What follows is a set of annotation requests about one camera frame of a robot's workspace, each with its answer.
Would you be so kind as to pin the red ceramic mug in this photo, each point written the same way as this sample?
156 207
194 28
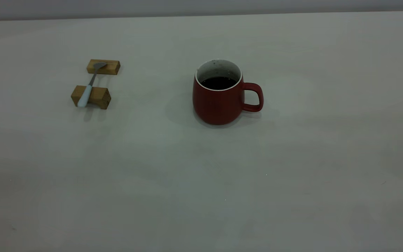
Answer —
219 106

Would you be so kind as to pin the thick wooden block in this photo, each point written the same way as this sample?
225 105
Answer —
100 97

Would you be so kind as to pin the thin wooden block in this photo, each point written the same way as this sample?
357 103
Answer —
112 67

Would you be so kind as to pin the dark coffee liquid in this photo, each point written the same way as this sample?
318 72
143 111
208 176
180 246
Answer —
219 83

